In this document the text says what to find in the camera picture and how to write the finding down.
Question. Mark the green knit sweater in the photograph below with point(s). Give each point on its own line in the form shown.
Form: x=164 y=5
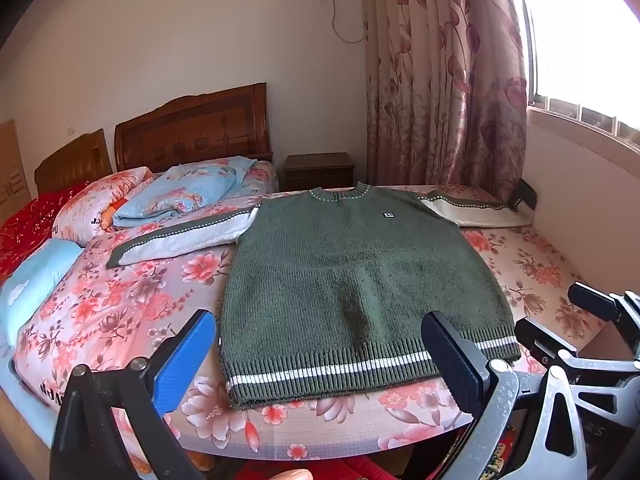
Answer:
x=350 y=285

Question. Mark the light wooden wardrobe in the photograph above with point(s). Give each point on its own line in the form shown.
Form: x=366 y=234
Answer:
x=12 y=170

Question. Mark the large wooden headboard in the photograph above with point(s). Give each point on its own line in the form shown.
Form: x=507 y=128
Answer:
x=200 y=130

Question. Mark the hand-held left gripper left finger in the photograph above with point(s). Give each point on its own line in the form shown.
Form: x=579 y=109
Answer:
x=186 y=357

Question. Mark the pink floral curtain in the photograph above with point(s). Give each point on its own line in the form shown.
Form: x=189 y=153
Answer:
x=440 y=75

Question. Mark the light blue pillow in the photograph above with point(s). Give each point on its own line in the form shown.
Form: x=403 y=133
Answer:
x=30 y=280

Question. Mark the pink floral pillow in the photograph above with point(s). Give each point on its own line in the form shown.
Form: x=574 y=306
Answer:
x=85 y=212

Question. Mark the red patterned cloth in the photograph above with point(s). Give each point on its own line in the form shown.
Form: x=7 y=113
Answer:
x=380 y=467

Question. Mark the blue floral folded quilt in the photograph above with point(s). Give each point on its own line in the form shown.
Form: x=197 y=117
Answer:
x=180 y=192

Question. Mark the window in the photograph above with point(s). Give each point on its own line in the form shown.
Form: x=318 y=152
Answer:
x=585 y=45

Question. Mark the small wooden headboard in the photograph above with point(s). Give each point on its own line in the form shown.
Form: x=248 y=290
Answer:
x=75 y=162

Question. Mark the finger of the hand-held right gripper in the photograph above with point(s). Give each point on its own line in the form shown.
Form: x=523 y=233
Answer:
x=537 y=337
x=600 y=305

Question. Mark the red blanket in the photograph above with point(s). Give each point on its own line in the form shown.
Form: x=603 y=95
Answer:
x=25 y=230

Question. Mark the black object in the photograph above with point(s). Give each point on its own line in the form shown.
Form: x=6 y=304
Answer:
x=522 y=194

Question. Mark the bed with floral sheet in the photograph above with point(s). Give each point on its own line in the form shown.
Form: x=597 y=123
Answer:
x=125 y=310

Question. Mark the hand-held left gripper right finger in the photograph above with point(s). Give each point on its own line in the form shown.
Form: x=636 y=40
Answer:
x=452 y=360

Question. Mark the dark wooden nightstand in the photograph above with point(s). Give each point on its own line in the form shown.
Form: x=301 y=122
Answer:
x=318 y=170

